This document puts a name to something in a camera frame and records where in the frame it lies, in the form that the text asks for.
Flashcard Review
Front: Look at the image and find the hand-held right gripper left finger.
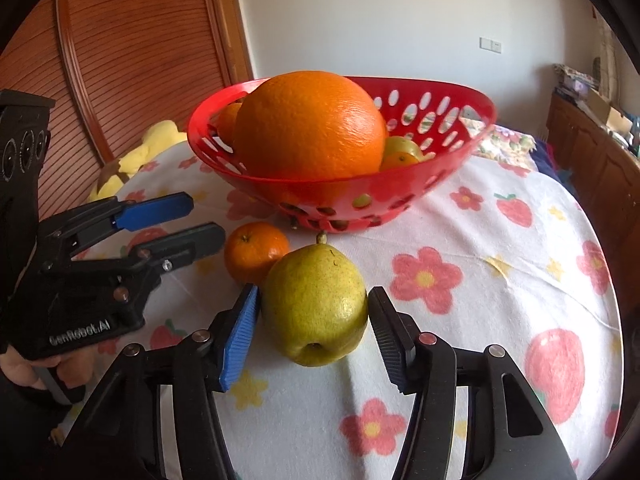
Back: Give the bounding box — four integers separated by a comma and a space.
65, 282, 261, 480

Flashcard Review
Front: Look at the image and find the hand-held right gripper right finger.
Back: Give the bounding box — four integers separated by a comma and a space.
367, 286, 579, 480

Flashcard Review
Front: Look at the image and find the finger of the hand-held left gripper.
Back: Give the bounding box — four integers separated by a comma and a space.
40, 192, 195, 252
50, 223, 226, 282

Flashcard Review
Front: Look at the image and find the small tangerine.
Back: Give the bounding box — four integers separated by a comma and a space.
223, 221, 291, 286
380, 151, 421, 171

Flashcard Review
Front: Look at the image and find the yellow green pear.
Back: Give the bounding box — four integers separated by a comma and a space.
261, 232, 369, 367

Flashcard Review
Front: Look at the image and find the large orange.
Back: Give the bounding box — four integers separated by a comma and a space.
232, 72, 388, 181

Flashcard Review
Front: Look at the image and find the red plastic perforated basket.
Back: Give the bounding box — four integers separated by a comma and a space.
187, 76, 497, 233

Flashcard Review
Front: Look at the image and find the person's left hand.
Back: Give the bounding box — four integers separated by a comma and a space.
0, 346, 100, 392

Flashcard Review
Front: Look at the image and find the yellow plush toy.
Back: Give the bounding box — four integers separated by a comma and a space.
82, 120, 189, 206

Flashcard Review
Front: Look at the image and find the white flower print blanket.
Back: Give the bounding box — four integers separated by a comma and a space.
50, 127, 623, 480

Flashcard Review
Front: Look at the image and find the medium orange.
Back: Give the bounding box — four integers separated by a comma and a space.
215, 102, 246, 147

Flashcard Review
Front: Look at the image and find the wooden louvered wardrobe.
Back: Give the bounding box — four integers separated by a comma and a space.
0, 0, 256, 206

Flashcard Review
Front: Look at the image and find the olive green pear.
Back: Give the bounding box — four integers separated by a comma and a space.
382, 135, 426, 161

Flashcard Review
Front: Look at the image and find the cream floral bedsheet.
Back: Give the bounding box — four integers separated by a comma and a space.
472, 122, 538, 167

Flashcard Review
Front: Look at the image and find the dark blue blanket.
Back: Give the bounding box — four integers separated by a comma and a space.
530, 140, 581, 202

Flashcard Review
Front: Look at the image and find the wooden side cabinet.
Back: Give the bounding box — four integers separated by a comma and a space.
545, 92, 640, 241

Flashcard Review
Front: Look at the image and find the open cardboard box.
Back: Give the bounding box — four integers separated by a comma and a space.
582, 87, 634, 134

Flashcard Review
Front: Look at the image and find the stack of printed papers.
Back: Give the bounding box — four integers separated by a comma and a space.
552, 62, 598, 99

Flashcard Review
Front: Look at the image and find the pale patterned curtain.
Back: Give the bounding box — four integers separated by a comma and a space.
592, 20, 619, 92

